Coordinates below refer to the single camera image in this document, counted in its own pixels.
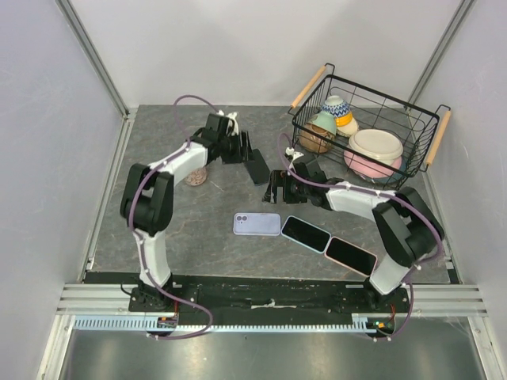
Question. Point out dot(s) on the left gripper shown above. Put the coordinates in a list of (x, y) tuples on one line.
[(243, 152)]

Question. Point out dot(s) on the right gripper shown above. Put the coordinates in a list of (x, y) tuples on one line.
[(270, 195)]

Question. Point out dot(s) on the blue-edged black phone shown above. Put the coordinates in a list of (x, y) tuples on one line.
[(257, 168)]

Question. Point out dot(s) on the lavender phone case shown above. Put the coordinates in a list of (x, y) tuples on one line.
[(257, 224)]

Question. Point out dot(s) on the light blue phone case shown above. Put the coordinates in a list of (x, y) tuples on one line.
[(326, 245)]

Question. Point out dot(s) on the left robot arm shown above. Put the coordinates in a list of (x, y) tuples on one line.
[(148, 198)]

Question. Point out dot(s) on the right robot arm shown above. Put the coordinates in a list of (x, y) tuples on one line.
[(410, 232)]

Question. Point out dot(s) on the pink floral mug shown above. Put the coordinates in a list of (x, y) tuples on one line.
[(196, 177)]

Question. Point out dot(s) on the brown bowl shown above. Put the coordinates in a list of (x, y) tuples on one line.
[(315, 139)]

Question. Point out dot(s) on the green bowl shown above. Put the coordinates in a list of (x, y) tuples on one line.
[(325, 121)]

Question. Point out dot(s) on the yellow white bowl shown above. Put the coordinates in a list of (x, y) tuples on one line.
[(346, 125)]

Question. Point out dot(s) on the blue patterned bowl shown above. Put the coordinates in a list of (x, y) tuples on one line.
[(335, 106)]

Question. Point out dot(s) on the cream bowl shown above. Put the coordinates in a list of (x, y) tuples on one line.
[(377, 144)]

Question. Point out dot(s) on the teal bowl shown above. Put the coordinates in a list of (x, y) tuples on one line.
[(395, 177)]

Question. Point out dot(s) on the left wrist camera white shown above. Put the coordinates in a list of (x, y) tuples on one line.
[(232, 128)]

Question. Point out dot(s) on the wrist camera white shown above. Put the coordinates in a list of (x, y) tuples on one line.
[(232, 128), (292, 155)]

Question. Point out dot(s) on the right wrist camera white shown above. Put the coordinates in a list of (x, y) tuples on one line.
[(292, 155)]

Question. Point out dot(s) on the black wire basket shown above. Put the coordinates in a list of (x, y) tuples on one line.
[(419, 130)]

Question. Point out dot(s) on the slotted cable duct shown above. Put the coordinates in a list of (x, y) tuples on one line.
[(157, 325)]

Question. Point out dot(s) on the aluminium frame rail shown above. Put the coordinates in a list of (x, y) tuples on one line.
[(93, 299)]

